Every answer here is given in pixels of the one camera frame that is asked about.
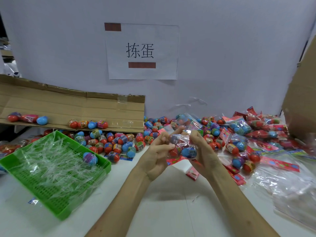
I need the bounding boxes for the person's right hand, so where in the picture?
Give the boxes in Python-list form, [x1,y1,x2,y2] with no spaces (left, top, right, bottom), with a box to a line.
[181,129,224,180]

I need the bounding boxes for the clear tape strips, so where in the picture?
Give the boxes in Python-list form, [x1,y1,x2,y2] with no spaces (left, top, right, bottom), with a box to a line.
[176,97,208,107]

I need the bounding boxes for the pile of filled egg packets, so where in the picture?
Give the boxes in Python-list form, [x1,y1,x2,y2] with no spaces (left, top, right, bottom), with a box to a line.
[197,106,316,186]

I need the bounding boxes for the heap of clear torn wrappers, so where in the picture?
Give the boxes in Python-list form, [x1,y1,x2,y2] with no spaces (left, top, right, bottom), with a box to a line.
[9,137,109,195]

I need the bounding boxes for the person's left forearm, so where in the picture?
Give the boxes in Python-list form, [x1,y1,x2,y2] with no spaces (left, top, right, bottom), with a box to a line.
[85,166,152,237]

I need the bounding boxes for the white paper sign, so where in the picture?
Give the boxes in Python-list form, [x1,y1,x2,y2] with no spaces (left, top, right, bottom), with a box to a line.
[104,22,180,80]

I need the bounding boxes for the clear plastic egg packet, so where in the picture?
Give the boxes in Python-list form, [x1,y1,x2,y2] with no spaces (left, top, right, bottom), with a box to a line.
[166,113,206,166]

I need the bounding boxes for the person's left hand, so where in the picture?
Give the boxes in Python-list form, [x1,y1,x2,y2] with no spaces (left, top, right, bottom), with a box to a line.
[137,127,185,182]

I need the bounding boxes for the blue purple toy egg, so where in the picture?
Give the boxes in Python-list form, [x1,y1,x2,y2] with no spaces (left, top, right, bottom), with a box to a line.
[82,152,99,166]

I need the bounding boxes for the pile of empty clear bags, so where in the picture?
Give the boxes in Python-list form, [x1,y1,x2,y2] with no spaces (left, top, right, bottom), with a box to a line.
[244,155,316,231]

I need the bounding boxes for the small red card scrap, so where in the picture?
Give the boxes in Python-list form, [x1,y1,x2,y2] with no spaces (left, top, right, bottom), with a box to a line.
[185,168,199,181]

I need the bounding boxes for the green plastic tray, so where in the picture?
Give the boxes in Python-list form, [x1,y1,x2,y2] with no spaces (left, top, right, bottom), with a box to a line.
[0,130,112,221]

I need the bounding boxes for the person's right forearm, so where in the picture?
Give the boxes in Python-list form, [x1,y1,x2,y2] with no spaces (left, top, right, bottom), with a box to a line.
[206,168,280,237]

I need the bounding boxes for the pile of loose toy eggs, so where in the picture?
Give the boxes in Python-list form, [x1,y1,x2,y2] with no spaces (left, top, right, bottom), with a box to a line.
[0,115,178,164]

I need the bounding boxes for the long red header card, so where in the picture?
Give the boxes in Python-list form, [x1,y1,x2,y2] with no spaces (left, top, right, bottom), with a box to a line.
[259,156,301,172]

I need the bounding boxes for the blue packed toy egg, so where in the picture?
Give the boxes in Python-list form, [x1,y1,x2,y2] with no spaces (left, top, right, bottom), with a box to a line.
[181,146,198,160]

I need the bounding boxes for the brown cardboard box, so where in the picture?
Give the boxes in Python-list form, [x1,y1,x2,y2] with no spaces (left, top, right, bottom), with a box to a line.
[281,34,316,147]

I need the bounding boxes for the row of colourful toy eggs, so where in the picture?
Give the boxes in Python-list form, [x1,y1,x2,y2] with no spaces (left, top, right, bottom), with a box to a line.
[7,112,109,130]

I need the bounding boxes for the crumpled clear plastic bag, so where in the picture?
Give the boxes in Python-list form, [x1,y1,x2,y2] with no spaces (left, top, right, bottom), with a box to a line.
[3,62,22,78]

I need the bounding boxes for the flat brown cardboard sheet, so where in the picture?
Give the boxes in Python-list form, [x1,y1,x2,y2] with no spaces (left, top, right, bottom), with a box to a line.
[0,74,146,134]

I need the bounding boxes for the red packed toy egg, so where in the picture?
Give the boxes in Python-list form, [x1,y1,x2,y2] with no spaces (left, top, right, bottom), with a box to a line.
[169,145,182,157]

